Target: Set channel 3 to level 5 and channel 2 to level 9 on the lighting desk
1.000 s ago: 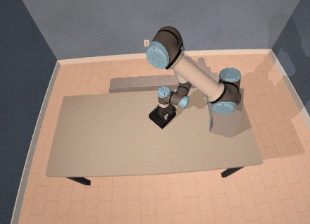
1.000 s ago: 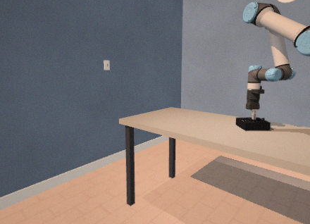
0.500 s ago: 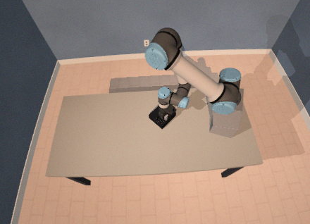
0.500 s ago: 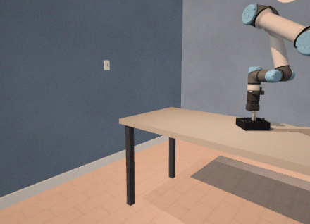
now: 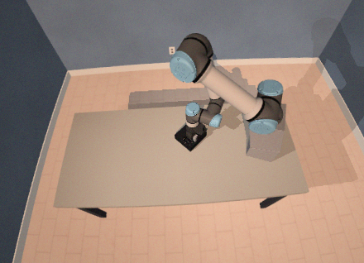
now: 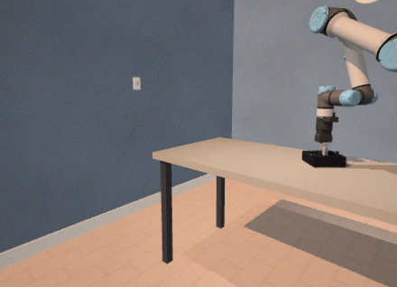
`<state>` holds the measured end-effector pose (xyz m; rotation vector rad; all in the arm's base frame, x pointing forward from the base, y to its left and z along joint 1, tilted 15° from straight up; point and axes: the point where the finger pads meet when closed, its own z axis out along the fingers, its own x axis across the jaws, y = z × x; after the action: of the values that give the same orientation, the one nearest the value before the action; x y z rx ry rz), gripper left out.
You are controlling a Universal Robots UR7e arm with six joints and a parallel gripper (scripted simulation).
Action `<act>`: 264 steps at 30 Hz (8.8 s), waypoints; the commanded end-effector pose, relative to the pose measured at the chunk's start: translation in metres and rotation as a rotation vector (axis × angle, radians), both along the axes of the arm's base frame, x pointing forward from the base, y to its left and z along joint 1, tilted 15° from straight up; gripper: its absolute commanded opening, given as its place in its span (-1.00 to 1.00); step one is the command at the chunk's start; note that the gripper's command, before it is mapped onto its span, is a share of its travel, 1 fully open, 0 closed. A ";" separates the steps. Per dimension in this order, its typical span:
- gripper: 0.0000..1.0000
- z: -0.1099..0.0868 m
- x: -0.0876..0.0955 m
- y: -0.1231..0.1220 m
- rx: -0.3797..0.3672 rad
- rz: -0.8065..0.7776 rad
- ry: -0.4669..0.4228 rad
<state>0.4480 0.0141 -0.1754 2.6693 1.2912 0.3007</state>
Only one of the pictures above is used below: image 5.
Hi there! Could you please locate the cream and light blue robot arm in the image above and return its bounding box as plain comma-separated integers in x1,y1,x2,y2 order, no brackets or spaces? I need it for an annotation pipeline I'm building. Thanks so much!
170,33,283,134

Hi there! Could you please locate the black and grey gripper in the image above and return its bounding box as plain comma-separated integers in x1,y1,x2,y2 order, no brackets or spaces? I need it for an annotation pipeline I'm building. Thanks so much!
186,121,207,141

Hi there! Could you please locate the black lighting desk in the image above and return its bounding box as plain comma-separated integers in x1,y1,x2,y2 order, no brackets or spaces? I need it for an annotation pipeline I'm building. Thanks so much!
175,125,207,151

